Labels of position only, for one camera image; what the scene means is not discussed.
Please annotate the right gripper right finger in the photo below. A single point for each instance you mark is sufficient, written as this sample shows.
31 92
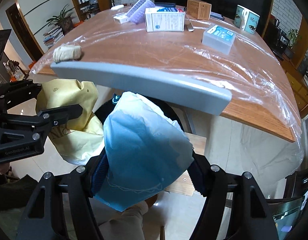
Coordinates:
250 216

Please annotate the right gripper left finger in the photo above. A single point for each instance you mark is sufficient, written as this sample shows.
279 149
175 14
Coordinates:
43 217

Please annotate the yellow paper bag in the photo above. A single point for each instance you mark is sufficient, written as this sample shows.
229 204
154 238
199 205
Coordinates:
79 139

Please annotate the beige paper ball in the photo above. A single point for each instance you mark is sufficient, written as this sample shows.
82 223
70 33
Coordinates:
67 53

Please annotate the blue plastic bag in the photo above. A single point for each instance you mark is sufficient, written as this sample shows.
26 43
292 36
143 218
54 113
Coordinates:
146 152

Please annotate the white blue medicine box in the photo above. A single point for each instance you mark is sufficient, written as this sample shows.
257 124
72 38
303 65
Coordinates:
123 18

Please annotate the purple blister pack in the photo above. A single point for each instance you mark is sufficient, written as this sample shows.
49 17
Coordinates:
136 14

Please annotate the dental floss plastic box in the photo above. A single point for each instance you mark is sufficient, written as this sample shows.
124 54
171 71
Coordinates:
219 38

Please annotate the white blue carton box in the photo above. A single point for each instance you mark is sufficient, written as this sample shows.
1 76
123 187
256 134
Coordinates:
164 19

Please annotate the brown cardboard box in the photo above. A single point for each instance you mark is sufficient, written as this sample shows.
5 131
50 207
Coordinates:
199 10

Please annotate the person's left hand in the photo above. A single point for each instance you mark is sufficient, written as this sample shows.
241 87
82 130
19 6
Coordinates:
4 168

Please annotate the stack of books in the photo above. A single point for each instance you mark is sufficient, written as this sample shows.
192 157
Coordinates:
52 36

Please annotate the potted plant dark pot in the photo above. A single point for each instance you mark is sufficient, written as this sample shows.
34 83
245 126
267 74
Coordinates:
63 20

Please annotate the grey table edge guard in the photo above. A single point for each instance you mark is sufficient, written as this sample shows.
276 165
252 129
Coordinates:
165 86

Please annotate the white computer mouse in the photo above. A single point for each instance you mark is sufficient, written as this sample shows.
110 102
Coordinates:
117 7

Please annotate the small green potted plant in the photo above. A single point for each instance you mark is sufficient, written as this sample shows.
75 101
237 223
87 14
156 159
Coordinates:
293 37

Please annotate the blue cased tablet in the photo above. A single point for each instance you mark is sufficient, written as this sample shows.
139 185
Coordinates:
165 5

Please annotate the teal bird mug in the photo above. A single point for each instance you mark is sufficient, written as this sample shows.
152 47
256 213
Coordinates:
246 19

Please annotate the black smartphone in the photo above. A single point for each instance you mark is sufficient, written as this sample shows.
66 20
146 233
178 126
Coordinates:
217 16

